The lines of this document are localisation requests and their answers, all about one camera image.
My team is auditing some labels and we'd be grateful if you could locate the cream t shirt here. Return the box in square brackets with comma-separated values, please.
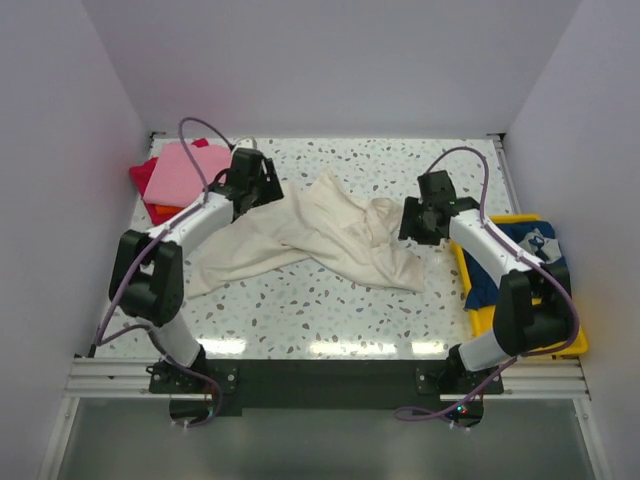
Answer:
[186, 171, 426, 298]

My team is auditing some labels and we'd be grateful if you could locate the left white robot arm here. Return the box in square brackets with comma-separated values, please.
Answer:
[94, 147, 284, 392]

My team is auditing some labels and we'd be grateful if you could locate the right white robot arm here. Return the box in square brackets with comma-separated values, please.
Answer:
[399, 170, 579, 393]

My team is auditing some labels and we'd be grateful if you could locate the pink folded t shirt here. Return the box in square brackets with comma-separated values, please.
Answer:
[143, 142, 231, 208]

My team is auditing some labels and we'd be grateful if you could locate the orange folded t shirt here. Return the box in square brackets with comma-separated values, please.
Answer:
[144, 202, 182, 226]

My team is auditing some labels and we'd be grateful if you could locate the navy blue t shirt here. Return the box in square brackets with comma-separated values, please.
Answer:
[462, 221, 567, 310]

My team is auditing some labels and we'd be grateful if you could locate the red folded t shirt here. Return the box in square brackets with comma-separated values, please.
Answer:
[129, 141, 203, 206]

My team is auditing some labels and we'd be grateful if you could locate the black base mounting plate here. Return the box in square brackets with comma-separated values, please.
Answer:
[146, 359, 504, 420]

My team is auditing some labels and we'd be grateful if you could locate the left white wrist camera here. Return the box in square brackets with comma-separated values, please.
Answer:
[234, 136, 258, 150]

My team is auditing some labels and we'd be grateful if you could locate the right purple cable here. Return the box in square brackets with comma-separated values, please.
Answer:
[393, 145, 582, 424]

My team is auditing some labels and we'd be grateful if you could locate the purple cable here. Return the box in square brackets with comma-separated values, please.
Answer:
[92, 116, 236, 429]
[393, 145, 582, 424]

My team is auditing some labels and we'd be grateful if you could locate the aluminium frame rail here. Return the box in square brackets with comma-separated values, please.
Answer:
[499, 134, 611, 480]

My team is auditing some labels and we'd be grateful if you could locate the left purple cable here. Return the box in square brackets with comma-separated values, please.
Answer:
[92, 116, 236, 429]

